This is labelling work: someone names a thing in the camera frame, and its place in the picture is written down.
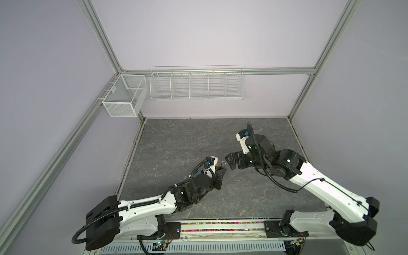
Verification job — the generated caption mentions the long white wire basket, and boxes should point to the long white wire basket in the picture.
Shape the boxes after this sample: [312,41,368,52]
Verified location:
[150,66,246,101]

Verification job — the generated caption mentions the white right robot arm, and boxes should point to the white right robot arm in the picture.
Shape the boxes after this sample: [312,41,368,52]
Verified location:
[225,130,380,246]

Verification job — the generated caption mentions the aluminium horizontal back bar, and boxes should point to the aluminium horizontal back bar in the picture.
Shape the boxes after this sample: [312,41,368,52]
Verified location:
[121,65,316,77]

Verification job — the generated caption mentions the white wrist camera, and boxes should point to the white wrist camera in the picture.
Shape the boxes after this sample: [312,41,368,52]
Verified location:
[204,156,218,172]
[236,129,249,154]

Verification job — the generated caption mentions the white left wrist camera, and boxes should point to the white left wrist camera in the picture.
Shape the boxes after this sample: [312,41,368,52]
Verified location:
[204,156,218,172]

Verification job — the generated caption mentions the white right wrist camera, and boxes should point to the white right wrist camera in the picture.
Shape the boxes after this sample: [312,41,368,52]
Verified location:
[236,129,249,154]

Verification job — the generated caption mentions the small white mesh basket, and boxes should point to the small white mesh basket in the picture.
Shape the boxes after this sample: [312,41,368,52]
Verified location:
[102,74,148,118]

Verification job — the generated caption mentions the black corrugated cable left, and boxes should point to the black corrugated cable left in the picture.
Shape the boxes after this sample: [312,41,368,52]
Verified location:
[71,159,208,244]

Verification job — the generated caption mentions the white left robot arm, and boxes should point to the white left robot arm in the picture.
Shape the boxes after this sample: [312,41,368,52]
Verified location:
[71,166,226,251]

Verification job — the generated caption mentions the aluminium frame corner post left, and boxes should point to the aluminium frame corner post left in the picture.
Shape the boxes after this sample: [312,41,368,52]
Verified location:
[78,1,145,123]

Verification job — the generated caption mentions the black corrugated cable right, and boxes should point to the black corrugated cable right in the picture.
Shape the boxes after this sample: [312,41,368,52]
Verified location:
[246,123,299,194]

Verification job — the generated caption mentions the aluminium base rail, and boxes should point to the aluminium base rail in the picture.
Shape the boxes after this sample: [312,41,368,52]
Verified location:
[84,219,364,255]

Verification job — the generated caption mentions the aluminium frame corner post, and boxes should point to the aluminium frame corner post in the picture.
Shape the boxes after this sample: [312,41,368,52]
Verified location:
[78,1,145,123]
[288,0,361,123]

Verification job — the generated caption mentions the aluminium frame corner post right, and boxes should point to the aluminium frame corner post right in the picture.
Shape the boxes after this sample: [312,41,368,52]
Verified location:
[288,0,361,123]

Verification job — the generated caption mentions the black corrugated cable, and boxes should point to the black corrugated cable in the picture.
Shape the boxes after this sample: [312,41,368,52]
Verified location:
[246,123,299,194]
[71,159,208,244]

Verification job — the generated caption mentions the aluminium left side bar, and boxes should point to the aluminium left side bar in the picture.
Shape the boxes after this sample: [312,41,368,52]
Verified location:
[1,74,120,255]

